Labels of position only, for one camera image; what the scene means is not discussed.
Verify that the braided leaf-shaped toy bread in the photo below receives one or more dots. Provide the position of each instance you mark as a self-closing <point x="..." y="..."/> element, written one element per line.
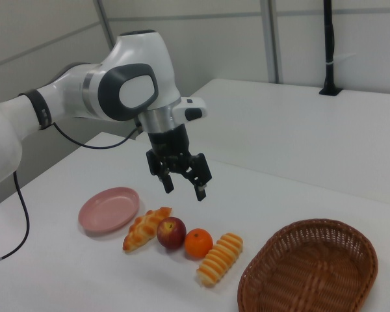
<point x="139" y="229"/>

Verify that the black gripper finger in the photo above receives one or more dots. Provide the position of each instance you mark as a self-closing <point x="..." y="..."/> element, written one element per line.
<point x="157" y="165"/>
<point x="200" y="172"/>

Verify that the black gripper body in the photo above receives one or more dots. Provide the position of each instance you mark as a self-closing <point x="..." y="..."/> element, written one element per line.
<point x="169" y="143"/>

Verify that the striped toy bread roll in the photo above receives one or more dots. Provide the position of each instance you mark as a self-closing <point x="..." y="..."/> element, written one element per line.
<point x="219" y="260"/>

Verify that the brown woven basket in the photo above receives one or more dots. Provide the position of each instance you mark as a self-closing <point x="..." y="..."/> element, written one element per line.
<point x="312" y="276"/>

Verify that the black pole with clamp base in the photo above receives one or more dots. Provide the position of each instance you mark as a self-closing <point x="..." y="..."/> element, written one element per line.
<point x="329" y="48"/>

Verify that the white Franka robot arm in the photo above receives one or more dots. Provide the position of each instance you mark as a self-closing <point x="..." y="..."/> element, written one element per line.
<point x="139" y="55"/>

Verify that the red toy apple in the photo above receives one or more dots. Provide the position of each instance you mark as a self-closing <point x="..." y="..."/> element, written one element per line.
<point x="170" y="234"/>

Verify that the pink plate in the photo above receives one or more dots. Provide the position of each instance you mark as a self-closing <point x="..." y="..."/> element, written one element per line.
<point x="107" y="209"/>

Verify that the toy orange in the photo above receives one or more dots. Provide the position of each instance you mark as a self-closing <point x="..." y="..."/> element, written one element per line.
<point x="198" y="243"/>

